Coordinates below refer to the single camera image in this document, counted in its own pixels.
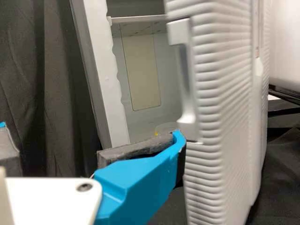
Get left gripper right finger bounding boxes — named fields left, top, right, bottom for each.
left=93, top=130, right=187, bottom=225

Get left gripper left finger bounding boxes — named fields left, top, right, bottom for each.
left=0, top=121, right=23, bottom=178

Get white incubator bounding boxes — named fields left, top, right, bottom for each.
left=69, top=0, right=186, bottom=152

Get black platform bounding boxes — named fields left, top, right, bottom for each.
left=267, top=83, right=300, bottom=128

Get white box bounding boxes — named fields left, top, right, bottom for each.
left=269, top=0, right=300, bottom=85

